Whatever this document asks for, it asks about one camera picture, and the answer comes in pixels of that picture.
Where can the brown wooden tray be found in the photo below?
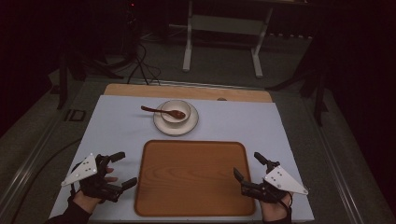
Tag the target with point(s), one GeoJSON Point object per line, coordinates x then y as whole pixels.
{"type": "Point", "coordinates": [194, 179]}

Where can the pale table mat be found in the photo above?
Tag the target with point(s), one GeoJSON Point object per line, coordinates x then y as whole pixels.
{"type": "Point", "coordinates": [118, 127]}

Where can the black tripod stand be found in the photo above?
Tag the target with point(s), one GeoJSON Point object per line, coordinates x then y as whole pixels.
{"type": "Point", "coordinates": [63, 81]}
{"type": "Point", "coordinates": [319, 93]}

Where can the dark device with red light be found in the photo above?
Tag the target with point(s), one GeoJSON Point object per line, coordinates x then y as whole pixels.
{"type": "Point", "coordinates": [132, 28]}

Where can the black floor socket box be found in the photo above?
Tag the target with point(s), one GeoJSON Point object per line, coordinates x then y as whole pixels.
{"type": "Point", "coordinates": [74, 115]}

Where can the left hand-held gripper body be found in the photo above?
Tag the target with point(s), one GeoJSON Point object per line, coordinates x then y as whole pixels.
{"type": "Point", "coordinates": [88, 169]}

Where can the cream saucer with dark rim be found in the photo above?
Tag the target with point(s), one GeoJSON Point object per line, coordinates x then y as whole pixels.
{"type": "Point", "coordinates": [190, 126]}

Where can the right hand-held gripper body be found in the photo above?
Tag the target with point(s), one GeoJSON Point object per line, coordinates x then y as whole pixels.
{"type": "Point", "coordinates": [280, 182]}

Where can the metal floor rail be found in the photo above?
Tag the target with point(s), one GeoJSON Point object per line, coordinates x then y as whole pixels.
{"type": "Point", "coordinates": [337, 168]}
{"type": "Point", "coordinates": [29, 165]}

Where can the cream bowl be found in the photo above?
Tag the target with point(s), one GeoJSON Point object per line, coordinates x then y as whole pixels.
{"type": "Point", "coordinates": [174, 122]}

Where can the brown wooden spoon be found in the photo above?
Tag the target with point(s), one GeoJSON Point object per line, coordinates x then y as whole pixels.
{"type": "Point", "coordinates": [155, 110]}

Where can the person's left hand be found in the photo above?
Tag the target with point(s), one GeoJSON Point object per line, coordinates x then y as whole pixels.
{"type": "Point", "coordinates": [87, 202]}

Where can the white metal stand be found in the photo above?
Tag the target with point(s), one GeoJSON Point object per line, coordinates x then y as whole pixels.
{"type": "Point", "coordinates": [224, 25]}

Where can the person's right hand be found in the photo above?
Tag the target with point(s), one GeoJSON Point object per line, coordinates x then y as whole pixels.
{"type": "Point", "coordinates": [274, 211]}

